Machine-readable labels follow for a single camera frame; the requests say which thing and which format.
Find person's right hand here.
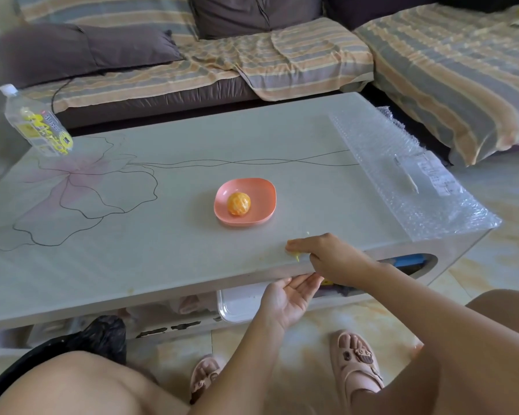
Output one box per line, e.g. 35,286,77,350
285,233,375,290

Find person's left hand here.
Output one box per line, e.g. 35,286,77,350
258,273,325,333

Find pink plastic dish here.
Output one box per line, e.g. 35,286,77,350
213,178,277,228

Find orange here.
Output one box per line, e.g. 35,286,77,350
227,191,252,217

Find person's left forearm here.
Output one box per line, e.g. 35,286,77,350
190,311,286,415

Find person's right forearm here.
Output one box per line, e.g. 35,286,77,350
361,261,519,415

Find person's right foot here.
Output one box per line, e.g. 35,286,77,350
329,330,385,407

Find person's foot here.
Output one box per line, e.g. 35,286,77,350
329,330,385,407
189,356,225,405

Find person's left foot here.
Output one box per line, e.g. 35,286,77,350
189,356,225,405

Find person's right leg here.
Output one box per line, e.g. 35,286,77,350
350,289,519,415

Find person's leg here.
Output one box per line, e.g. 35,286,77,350
0,350,191,415
350,289,519,415

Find person's left leg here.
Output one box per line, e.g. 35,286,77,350
0,350,191,415

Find white plastic container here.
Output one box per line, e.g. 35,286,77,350
217,282,269,323

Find crumpled translucent plastic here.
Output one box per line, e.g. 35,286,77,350
168,292,219,316

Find thin white stick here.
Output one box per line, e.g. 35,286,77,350
394,155,420,195

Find clear bubble wrap sheet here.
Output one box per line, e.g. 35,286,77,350
328,107,502,243

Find clear plastic bag paper label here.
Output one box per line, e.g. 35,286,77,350
393,150,464,197

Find black plastic bag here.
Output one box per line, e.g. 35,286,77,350
0,315,127,402

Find striped sofa sheet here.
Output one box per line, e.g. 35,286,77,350
354,3,519,167
24,17,375,114

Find dark brown sofa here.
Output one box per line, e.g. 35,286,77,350
56,77,453,165

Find dark purple cushion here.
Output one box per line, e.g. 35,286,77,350
324,0,442,31

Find grey upright cushion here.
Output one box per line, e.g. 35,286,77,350
188,0,325,40

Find black garment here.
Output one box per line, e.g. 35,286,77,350
437,0,519,13

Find clear bottle yellow label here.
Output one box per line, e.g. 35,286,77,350
0,84,74,157

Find grey flat pillow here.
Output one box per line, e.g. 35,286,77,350
0,23,185,89

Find black cable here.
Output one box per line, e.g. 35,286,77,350
51,77,74,114

